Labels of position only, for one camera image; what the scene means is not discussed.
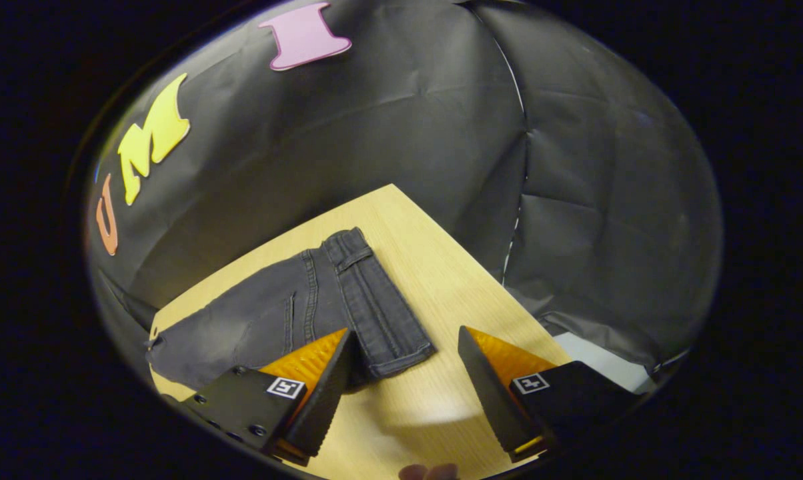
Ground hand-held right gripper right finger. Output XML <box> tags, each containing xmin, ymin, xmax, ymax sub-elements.
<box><xmin>458</xmin><ymin>325</ymin><xmax>642</xmax><ymax>463</ymax></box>

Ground dark grey jeans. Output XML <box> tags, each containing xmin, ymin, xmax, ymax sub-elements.
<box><xmin>145</xmin><ymin>227</ymin><xmax>437</xmax><ymax>392</ymax></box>

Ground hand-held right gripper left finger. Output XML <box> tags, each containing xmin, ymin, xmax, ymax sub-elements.
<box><xmin>178</xmin><ymin>328</ymin><xmax>360</xmax><ymax>466</ymax></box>

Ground black backdrop cloth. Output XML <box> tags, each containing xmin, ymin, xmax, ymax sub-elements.
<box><xmin>85</xmin><ymin>0</ymin><xmax>724</xmax><ymax>381</ymax></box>

